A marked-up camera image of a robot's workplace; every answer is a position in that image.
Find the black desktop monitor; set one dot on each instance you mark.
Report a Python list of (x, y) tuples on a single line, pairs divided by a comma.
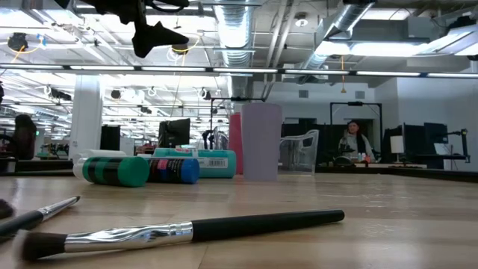
[(173, 132)]

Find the long linear ceiling light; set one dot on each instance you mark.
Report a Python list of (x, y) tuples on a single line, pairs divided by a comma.
[(172, 68)]

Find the black camera stand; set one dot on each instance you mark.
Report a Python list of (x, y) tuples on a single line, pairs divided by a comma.
[(464, 145)]

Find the white pillar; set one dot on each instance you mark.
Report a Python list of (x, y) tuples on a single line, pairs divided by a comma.
[(87, 112)]

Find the black ceiling device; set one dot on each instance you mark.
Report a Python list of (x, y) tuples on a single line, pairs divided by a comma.
[(17, 41), (180, 49)]

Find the lilac plastic cup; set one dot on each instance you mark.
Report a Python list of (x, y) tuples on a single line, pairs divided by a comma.
[(261, 142)]

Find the straight silver spiral duct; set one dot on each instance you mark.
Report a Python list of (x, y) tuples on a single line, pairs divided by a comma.
[(233, 37)]

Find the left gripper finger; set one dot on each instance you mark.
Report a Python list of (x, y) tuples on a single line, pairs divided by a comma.
[(153, 37)]

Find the large red paint bottle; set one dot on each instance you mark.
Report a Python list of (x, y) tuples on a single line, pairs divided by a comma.
[(236, 145)]

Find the slanted silver spiral duct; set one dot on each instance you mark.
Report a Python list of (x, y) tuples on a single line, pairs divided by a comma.
[(347, 18)]

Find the small green paint bottle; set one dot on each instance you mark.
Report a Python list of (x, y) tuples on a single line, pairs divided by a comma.
[(127, 172)]

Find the large turquoise paint bottle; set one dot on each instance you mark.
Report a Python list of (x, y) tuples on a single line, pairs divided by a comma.
[(224, 170)]

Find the small blue paint bottle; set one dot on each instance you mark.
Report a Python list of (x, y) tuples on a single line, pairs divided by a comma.
[(186, 172)]

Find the black cabinet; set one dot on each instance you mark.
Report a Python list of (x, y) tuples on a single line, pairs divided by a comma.
[(110, 137)]

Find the black workstation monitors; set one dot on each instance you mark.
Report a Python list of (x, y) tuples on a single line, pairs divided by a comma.
[(433, 134)]

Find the black gantry frame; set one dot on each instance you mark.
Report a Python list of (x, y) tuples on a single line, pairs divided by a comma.
[(354, 103), (239, 99)]

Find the large white paint bottle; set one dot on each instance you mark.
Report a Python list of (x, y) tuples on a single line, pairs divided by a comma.
[(101, 153)]

